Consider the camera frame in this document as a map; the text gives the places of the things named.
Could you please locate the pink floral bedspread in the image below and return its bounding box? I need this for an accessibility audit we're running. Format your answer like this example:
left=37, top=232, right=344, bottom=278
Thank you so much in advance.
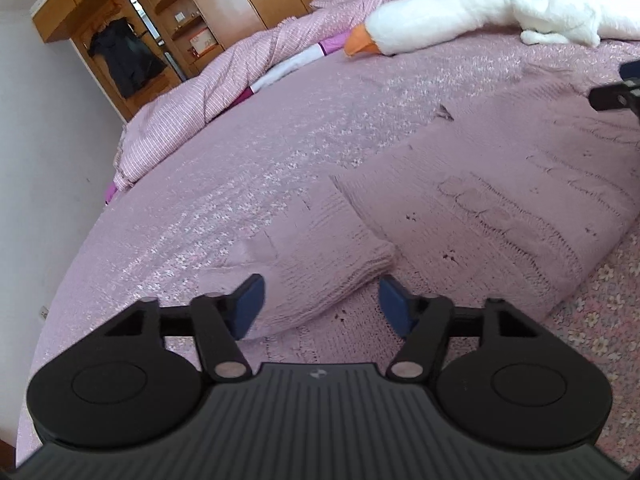
left=15, top=30, right=640, bottom=461

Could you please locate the white and purple cloth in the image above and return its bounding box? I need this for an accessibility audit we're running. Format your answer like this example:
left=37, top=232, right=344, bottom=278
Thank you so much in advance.
left=104, top=34, right=352, bottom=206

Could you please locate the pink checked quilt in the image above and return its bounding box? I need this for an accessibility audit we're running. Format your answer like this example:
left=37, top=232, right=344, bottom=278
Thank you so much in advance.
left=112, top=0, right=492, bottom=192

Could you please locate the black hanging garment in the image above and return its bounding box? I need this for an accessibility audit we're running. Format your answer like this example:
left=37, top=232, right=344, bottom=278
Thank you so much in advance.
left=87, top=17, right=169, bottom=100

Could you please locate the pink knit sweater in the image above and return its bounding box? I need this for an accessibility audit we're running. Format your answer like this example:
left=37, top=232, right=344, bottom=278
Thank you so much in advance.
left=199, top=62, right=640, bottom=363

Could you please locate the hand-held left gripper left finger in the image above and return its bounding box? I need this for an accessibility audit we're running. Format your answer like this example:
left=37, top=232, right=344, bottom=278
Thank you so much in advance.
left=101, top=274, right=265, bottom=382

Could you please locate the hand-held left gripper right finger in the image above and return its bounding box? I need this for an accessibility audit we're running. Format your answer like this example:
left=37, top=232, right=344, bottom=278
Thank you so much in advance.
left=378, top=276, right=544, bottom=381

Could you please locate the white goose plush toy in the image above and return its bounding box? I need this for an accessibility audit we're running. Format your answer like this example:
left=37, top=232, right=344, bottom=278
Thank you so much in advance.
left=343, top=0, right=640, bottom=57

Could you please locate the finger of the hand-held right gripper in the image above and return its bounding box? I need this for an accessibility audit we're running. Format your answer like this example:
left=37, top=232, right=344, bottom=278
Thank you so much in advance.
left=588, top=60, right=640, bottom=112

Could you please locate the orange box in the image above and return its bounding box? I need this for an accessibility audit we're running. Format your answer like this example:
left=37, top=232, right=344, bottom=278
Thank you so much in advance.
left=189, top=27, right=222, bottom=59

